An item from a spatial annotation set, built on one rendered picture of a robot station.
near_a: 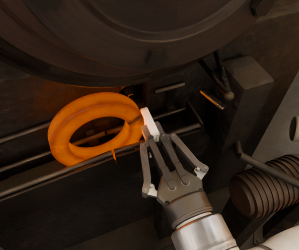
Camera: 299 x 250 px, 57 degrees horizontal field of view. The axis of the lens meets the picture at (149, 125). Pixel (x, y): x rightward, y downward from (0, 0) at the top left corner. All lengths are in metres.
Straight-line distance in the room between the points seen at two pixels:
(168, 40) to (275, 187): 0.57
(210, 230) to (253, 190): 0.34
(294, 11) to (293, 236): 0.45
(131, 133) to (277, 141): 1.14
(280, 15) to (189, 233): 0.48
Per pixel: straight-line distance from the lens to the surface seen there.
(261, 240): 1.29
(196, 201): 0.45
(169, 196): 0.48
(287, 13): 0.69
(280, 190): 0.80
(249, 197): 0.77
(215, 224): 0.44
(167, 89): 0.60
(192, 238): 0.44
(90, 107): 0.46
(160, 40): 0.29
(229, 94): 0.40
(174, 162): 0.50
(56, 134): 0.49
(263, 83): 0.60
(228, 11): 0.32
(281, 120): 1.69
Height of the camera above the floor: 1.18
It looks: 51 degrees down
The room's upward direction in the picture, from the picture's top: straight up
